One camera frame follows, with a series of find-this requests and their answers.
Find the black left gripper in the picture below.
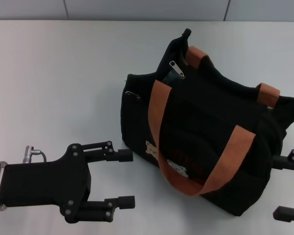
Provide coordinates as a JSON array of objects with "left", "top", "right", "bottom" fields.
[{"left": 0, "top": 143, "right": 92, "bottom": 224}]

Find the black bag with orange handles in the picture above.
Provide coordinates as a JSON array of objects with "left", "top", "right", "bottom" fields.
[{"left": 120, "top": 28, "right": 294, "bottom": 217}]

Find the small silver pocket zipper pull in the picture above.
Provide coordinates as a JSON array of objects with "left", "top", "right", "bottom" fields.
[{"left": 125, "top": 91, "right": 142, "bottom": 100}]

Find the left gripper connector cable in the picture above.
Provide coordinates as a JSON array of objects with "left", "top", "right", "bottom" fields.
[{"left": 23, "top": 145, "right": 48, "bottom": 164}]

